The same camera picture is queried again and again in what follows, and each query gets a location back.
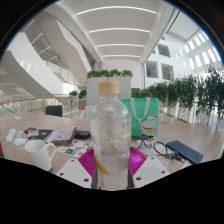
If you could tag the white ceramic mug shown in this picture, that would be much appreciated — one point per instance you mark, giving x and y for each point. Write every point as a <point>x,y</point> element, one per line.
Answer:
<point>38,153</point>

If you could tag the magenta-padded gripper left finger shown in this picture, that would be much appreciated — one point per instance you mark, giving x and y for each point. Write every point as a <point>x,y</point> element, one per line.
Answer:
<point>72,171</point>

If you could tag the white planter cabinet with greenery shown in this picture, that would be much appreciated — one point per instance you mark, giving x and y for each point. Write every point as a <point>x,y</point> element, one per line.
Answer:
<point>125,86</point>

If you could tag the white chair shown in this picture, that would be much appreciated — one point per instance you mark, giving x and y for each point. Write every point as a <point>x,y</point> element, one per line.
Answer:
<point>88,112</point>

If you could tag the long ceiling light strips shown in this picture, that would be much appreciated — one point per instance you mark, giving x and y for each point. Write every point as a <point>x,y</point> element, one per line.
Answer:
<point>118,30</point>

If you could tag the clear lemon water bottle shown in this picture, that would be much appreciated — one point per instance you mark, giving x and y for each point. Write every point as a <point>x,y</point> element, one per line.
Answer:
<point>110,133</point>

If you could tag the black office chair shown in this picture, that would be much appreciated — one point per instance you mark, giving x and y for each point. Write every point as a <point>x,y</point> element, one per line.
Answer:
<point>54,111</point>

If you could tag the small potted plants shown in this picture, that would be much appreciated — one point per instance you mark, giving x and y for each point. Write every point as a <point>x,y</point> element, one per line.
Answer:
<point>82,94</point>

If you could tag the black flat device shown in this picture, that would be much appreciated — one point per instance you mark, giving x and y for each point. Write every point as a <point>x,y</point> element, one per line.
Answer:
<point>82,135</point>

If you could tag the open white booklet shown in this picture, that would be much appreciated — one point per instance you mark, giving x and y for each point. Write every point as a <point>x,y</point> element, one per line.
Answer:
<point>61,135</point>

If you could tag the white power strip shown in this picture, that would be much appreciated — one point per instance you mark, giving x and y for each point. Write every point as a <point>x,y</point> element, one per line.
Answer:
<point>10,135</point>

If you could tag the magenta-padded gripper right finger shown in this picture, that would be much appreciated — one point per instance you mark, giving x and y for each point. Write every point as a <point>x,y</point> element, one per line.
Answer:
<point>151,170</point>

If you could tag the green cat-print tote bag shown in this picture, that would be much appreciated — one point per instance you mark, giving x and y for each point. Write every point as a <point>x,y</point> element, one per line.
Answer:
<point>143,116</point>

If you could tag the dark notebook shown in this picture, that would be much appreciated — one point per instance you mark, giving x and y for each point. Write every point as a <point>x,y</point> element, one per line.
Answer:
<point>41,134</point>

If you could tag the row of green potted trees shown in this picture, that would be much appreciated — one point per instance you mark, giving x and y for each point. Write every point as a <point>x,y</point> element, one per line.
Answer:
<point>186,90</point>

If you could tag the clear plastic packet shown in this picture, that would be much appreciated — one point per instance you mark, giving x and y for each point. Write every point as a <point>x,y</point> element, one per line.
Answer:
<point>185,164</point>

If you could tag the white computer mouse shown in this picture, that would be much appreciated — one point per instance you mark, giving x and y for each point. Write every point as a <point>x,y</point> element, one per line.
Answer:
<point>19,141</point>

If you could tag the colourful sticker sheet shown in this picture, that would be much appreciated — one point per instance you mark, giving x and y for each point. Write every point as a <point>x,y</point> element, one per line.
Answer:
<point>75,148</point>

